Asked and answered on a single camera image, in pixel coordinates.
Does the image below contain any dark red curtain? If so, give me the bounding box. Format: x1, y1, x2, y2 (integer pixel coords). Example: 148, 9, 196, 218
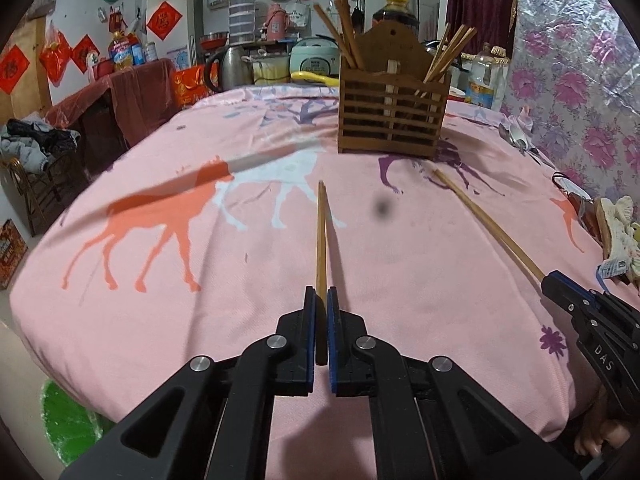
445, 0, 519, 56

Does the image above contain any striped stacked food container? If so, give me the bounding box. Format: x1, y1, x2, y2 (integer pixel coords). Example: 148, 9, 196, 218
228, 0, 259, 44

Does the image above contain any dark red covered cabinet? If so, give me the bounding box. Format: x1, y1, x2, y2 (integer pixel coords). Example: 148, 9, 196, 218
45, 59, 177, 161

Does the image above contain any light green rice cooker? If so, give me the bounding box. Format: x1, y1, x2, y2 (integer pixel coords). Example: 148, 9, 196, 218
290, 36, 342, 76

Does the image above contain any red plastic bag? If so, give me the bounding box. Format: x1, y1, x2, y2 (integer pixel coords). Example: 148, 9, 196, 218
39, 20, 73, 86

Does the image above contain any orange gift box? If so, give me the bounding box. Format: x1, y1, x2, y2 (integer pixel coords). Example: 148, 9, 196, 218
172, 66, 221, 109

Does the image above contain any brown wooden chopstick holder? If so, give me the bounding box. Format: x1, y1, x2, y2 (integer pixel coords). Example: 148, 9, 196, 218
338, 25, 447, 160

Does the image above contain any yellow cooking oil bottle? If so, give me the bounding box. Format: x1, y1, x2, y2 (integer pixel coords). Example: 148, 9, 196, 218
108, 30, 135, 70

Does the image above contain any metal spoon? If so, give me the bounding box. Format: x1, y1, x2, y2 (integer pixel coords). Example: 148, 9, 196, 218
497, 122, 544, 162

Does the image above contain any clear cooking oil bottle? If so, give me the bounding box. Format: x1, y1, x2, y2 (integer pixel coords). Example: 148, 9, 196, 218
465, 42, 511, 111

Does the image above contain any steel pot with lid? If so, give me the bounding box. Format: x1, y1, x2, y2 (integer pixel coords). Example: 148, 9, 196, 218
245, 50, 293, 86

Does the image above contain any small red diamond paper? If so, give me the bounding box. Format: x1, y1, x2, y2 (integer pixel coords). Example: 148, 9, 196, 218
71, 35, 102, 74

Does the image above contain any green plastic basin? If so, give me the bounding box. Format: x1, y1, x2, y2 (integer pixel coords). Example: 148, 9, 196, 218
40, 379, 117, 476

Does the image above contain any yellow plastic ladle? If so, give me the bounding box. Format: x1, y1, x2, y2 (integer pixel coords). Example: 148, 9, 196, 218
291, 71, 341, 86

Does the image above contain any pile of grey clothes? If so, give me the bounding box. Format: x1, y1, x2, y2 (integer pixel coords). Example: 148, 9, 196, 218
0, 119, 81, 172

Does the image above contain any steel electric kettle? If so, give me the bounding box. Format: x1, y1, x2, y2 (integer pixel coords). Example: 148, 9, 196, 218
205, 45, 254, 92

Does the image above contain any red diamond paper on refrigerator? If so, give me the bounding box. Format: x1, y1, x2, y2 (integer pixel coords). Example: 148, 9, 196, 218
146, 2, 184, 41

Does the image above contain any large red diamond paper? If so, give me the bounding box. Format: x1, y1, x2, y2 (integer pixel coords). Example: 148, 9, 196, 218
0, 44, 31, 95

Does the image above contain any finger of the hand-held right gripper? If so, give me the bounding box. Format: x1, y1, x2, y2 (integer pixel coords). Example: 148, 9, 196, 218
540, 270, 609, 329

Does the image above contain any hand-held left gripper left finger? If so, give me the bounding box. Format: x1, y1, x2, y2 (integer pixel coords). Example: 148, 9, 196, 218
60, 285, 317, 480

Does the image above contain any red cardboard box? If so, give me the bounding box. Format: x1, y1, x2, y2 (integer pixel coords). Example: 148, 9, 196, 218
0, 219, 29, 289

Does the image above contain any pink horse print tablecloth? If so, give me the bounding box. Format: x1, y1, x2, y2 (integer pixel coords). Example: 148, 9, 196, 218
9, 82, 608, 442

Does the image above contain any person's right hand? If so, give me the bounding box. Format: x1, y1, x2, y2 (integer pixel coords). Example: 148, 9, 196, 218
574, 390, 633, 457

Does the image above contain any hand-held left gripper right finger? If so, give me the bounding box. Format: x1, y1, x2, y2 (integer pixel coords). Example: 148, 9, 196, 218
326, 285, 581, 480

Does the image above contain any dark soy sauce bottle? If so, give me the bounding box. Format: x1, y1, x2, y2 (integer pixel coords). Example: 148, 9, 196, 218
372, 0, 420, 34

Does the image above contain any pink thermos flask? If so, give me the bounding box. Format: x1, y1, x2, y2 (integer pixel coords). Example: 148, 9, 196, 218
266, 4, 291, 41

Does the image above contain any wooden scrub brush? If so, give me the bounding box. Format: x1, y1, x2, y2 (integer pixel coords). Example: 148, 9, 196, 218
595, 195, 640, 282

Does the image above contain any white refrigerator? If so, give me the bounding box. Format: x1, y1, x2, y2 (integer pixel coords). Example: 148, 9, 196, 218
144, 0, 207, 69

